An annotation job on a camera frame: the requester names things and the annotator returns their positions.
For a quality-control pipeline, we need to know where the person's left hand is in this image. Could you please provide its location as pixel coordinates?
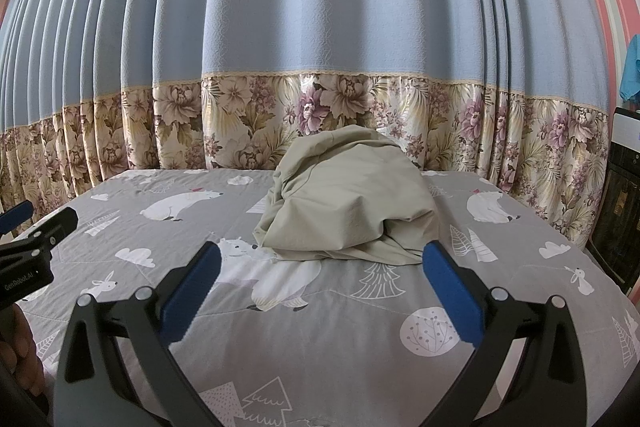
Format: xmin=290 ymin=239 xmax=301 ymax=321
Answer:
xmin=0 ymin=307 xmax=47 ymax=413

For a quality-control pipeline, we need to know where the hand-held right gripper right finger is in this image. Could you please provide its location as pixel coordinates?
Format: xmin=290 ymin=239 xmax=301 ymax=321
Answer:
xmin=415 ymin=241 xmax=588 ymax=427

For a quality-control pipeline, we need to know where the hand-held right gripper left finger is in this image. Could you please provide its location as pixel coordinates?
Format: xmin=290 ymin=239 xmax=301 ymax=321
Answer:
xmin=52 ymin=241 xmax=236 ymax=427

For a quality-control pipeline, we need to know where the black cabinet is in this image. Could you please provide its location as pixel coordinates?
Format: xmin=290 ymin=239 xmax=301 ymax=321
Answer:
xmin=585 ymin=107 xmax=640 ymax=295

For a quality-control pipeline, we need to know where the bed with grey printed sheet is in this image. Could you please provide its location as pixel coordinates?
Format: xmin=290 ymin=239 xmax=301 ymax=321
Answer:
xmin=10 ymin=167 xmax=640 ymax=427

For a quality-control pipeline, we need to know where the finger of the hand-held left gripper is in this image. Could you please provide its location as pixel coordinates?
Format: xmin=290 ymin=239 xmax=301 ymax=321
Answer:
xmin=0 ymin=201 xmax=35 ymax=239
xmin=12 ymin=207 xmax=79 ymax=258

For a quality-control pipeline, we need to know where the blue curtain with floral border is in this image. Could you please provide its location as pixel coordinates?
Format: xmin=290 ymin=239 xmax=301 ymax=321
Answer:
xmin=0 ymin=0 xmax=623 ymax=240

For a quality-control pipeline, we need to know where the beige jacket with black zippers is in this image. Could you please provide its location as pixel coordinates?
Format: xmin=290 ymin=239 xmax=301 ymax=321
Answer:
xmin=252 ymin=125 xmax=441 ymax=267

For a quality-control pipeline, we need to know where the blue cloth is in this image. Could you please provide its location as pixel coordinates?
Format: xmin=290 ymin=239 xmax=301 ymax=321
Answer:
xmin=619 ymin=34 xmax=640 ymax=110

